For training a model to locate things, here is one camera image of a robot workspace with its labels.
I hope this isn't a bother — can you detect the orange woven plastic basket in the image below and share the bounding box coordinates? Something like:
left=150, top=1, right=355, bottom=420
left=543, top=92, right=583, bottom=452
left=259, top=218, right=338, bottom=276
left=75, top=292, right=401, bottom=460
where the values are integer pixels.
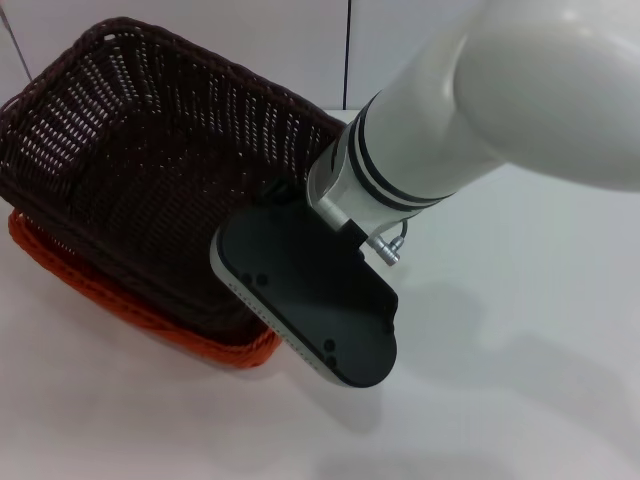
left=7, top=209, right=282, bottom=372

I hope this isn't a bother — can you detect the dark brown woven plastic basket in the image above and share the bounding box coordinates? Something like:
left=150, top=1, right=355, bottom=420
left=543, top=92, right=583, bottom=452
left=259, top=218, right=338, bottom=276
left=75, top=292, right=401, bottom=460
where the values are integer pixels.
left=0, top=17, right=351, bottom=354

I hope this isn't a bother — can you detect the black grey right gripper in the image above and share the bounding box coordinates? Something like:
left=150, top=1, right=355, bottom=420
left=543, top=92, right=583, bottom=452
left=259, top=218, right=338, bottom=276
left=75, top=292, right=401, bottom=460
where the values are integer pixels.
left=209, top=180, right=401, bottom=389

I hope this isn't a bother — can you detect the silver angled wrist connector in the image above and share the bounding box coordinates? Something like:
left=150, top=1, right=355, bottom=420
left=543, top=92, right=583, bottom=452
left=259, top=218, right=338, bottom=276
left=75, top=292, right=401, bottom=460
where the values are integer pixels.
left=316, top=194, right=352, bottom=232

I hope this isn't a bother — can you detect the small silver plug with cable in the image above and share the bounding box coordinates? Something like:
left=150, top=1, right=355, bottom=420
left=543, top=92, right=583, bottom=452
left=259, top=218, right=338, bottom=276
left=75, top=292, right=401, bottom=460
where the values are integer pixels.
left=367, top=219, right=409, bottom=254

